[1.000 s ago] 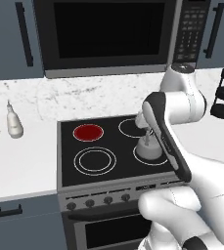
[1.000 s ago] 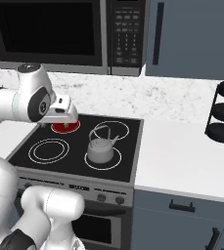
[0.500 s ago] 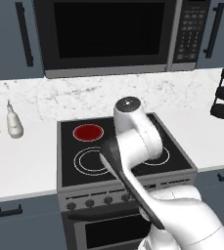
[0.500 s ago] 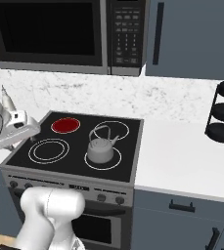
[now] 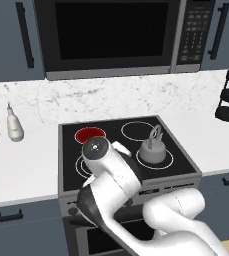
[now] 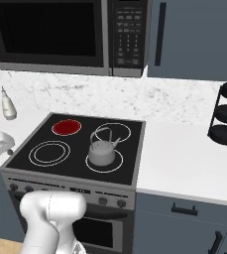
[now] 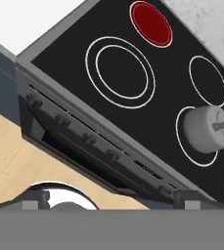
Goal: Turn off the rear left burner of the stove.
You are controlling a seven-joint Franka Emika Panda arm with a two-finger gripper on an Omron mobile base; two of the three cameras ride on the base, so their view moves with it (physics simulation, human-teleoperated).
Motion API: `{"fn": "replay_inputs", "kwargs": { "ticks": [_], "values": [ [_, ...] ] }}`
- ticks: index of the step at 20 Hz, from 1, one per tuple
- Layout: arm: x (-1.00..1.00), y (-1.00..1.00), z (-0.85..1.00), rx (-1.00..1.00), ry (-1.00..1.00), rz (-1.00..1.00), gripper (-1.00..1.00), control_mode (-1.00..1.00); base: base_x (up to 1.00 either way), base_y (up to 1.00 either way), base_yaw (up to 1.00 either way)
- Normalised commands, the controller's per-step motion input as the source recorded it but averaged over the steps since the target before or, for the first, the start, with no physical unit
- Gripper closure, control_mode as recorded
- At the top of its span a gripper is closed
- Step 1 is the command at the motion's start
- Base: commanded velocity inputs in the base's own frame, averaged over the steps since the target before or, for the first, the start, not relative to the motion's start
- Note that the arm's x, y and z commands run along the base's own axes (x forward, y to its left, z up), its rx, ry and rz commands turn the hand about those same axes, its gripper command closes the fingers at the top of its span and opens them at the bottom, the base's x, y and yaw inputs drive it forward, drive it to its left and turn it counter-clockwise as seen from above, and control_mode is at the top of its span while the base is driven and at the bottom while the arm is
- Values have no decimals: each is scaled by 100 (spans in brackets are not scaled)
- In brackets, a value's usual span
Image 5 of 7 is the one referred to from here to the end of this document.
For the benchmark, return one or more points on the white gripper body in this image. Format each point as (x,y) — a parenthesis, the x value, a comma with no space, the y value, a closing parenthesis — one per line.
(121,148)

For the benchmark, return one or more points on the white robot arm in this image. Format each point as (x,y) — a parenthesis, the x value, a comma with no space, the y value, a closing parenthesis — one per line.
(116,190)

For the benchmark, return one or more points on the black glass-top stove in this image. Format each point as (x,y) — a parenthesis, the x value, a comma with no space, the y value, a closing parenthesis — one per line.
(119,126)

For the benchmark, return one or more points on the black stove knob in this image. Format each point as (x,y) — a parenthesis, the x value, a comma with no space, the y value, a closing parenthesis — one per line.
(73,210)

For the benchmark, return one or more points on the grey kettle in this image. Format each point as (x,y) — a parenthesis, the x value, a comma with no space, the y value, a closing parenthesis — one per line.
(151,151)

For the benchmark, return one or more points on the oven door with window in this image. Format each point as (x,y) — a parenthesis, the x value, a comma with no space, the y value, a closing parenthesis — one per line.
(96,241)

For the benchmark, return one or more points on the white bottle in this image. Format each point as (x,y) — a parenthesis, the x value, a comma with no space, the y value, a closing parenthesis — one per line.
(14,126)

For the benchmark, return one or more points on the black steel microwave oven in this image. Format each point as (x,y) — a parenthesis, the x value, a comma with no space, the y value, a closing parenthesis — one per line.
(112,36)

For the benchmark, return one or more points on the grey-blue drawer front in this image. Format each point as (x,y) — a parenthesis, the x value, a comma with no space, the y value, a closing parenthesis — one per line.
(26,233)
(222,206)

